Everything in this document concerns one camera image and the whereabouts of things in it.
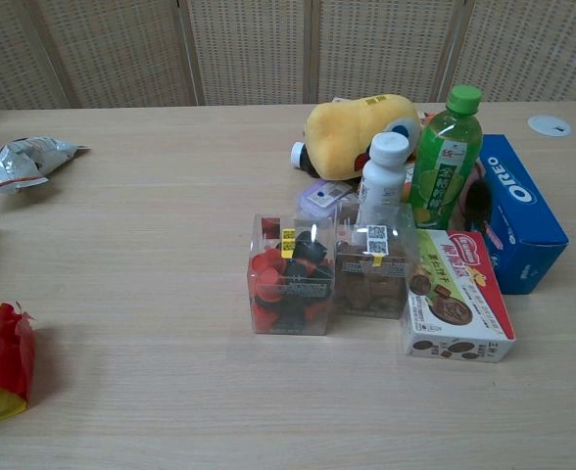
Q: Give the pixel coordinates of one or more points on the dark bottle white cap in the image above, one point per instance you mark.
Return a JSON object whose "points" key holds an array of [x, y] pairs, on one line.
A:
{"points": [[298, 154]]}

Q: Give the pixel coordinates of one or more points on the small white plastic bottle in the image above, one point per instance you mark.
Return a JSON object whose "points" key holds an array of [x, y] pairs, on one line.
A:
{"points": [[381, 181]]}

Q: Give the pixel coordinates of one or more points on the crumpled silver snack bag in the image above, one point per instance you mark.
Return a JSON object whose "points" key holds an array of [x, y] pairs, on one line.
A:
{"points": [[18, 164]]}

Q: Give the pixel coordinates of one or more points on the white round lid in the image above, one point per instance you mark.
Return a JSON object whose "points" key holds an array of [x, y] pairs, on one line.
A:
{"points": [[550, 125]]}

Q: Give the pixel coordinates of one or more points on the woven folding screen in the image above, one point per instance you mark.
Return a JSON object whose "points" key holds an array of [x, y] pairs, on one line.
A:
{"points": [[249, 49]]}

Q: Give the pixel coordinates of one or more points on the clear plastic box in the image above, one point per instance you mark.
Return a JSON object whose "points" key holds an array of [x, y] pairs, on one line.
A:
{"points": [[366, 289]]}

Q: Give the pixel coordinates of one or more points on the yellow plush toy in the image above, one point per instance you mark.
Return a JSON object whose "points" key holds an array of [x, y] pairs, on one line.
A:
{"points": [[347, 132]]}

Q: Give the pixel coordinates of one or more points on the blue Oreo box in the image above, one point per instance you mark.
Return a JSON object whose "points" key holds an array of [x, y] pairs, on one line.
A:
{"points": [[523, 205]]}

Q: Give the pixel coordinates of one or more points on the green tea bottle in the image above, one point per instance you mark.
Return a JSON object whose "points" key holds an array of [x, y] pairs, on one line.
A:
{"points": [[445, 161]]}

